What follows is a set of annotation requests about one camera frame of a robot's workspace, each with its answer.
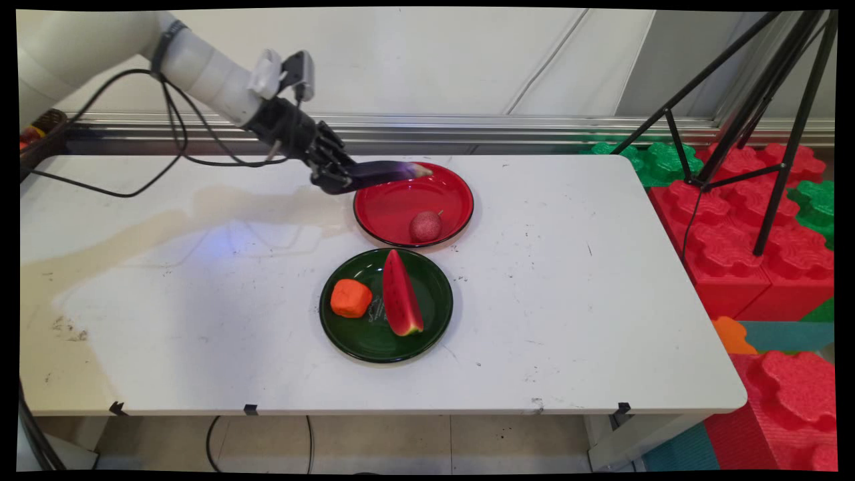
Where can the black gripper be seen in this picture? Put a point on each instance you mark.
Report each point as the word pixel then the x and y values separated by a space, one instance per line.
pixel 287 127

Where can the purple toy eggplant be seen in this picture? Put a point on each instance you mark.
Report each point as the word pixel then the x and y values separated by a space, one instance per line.
pixel 384 172

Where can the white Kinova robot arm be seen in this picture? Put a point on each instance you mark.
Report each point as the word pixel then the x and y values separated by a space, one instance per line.
pixel 200 70

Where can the red round plate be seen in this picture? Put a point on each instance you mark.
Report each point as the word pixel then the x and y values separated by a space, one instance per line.
pixel 401 208

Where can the small red toy fruit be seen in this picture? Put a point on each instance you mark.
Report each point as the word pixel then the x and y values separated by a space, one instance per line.
pixel 425 227

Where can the orange toy fruit chunk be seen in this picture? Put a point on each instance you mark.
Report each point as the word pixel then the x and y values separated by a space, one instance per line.
pixel 351 298

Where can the toy watermelon slice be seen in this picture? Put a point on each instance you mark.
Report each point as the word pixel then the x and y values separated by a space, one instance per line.
pixel 401 297

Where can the dark green round plate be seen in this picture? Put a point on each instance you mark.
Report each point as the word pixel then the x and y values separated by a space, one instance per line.
pixel 374 341

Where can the green foam block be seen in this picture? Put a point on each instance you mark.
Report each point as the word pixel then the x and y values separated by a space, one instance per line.
pixel 658 162
pixel 816 207

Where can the large red foam block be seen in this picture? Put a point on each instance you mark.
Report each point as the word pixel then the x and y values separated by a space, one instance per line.
pixel 721 254

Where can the orange foam block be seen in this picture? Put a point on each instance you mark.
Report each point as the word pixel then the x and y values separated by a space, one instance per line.
pixel 731 337

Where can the black tripod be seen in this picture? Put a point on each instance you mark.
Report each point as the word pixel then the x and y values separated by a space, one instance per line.
pixel 794 138

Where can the teal foam mat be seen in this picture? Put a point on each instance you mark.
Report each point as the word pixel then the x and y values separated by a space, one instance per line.
pixel 788 336

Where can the red foam block with flower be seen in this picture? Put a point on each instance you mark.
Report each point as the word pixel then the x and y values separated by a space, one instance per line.
pixel 788 407

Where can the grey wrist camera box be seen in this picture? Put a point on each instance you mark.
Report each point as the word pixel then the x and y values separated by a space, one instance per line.
pixel 297 70

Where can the aluminium rail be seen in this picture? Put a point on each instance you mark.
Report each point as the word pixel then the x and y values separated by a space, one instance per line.
pixel 501 130

